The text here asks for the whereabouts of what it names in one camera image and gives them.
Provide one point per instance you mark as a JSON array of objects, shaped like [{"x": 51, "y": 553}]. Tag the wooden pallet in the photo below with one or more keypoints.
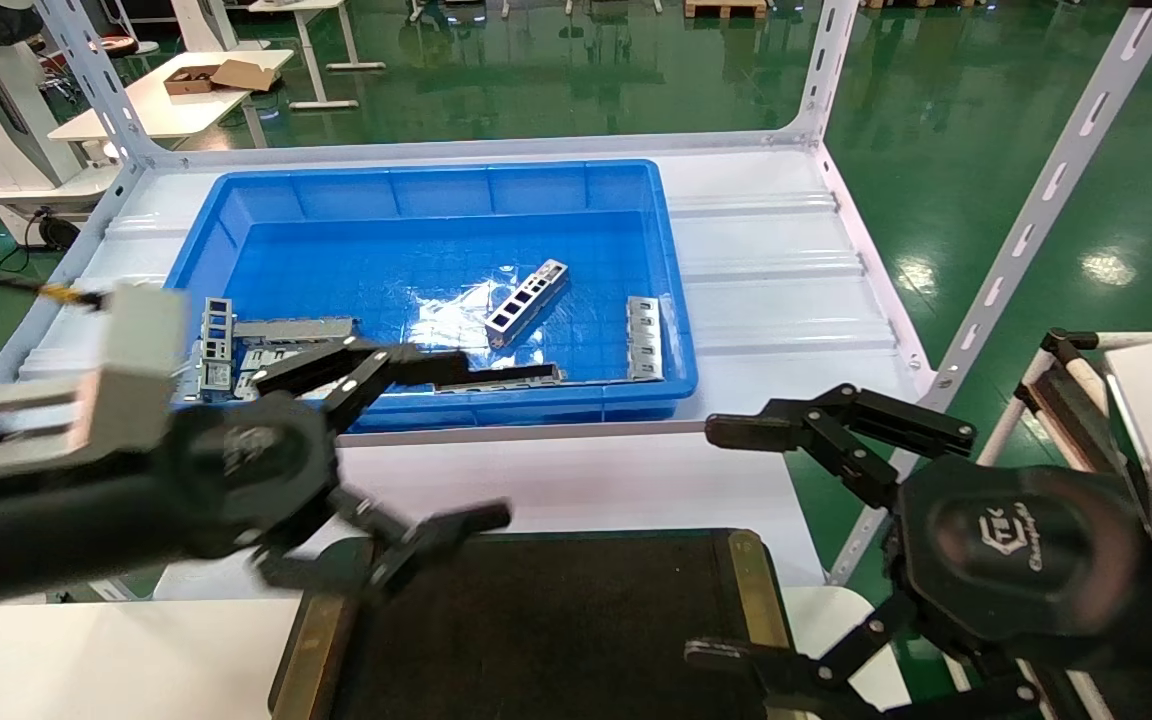
[{"x": 726, "y": 8}]

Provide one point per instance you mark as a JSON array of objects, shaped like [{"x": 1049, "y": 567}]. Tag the flat dark metal strip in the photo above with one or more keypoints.
[{"x": 526, "y": 374}]

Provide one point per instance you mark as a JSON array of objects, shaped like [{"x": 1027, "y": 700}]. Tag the white slotted metal shelf rack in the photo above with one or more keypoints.
[{"x": 756, "y": 300}]

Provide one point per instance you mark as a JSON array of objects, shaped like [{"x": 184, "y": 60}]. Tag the open cardboard box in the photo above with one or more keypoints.
[{"x": 241, "y": 74}]

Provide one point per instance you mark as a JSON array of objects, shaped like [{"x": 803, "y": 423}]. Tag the stamped silver metal part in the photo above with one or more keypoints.
[{"x": 211, "y": 375}]

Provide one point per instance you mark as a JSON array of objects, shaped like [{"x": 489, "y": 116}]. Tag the black flat container tray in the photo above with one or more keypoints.
[{"x": 556, "y": 640}]

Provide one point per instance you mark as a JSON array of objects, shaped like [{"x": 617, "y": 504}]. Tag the perforated silver metal rail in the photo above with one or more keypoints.
[{"x": 526, "y": 300}]

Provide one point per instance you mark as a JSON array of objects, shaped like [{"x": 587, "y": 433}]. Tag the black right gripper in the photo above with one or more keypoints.
[{"x": 1016, "y": 550}]

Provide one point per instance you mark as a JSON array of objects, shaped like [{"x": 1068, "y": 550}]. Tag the large blue plastic bin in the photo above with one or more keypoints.
[{"x": 436, "y": 190}]

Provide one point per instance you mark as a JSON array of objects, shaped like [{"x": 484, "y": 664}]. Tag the white table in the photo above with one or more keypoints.
[
  {"x": 311, "y": 40},
  {"x": 166, "y": 110}
]

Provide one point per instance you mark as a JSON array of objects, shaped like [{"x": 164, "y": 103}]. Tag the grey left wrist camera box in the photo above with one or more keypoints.
[{"x": 136, "y": 370}]

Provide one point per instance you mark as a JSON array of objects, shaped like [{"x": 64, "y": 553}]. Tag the white tube frame black clamps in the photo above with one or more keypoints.
[{"x": 1066, "y": 400}]

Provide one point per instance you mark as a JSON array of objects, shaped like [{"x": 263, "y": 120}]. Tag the short silver metal bracket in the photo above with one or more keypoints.
[{"x": 643, "y": 340}]

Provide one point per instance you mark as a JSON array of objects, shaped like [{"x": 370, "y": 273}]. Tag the brown round stool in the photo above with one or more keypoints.
[{"x": 121, "y": 43}]

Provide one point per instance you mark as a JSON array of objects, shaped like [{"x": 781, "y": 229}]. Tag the long silver metal channel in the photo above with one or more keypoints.
[{"x": 296, "y": 328}]

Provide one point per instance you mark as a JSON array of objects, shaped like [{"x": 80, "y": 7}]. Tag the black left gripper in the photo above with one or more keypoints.
[{"x": 236, "y": 470}]

